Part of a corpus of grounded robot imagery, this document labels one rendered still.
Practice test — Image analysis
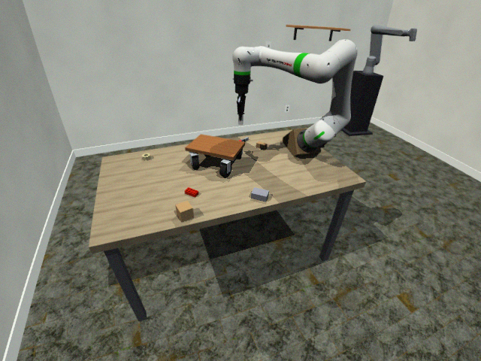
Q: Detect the wheeled wooden dolly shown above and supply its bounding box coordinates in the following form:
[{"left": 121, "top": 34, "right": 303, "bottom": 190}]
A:
[{"left": 185, "top": 135, "right": 245, "bottom": 177}]

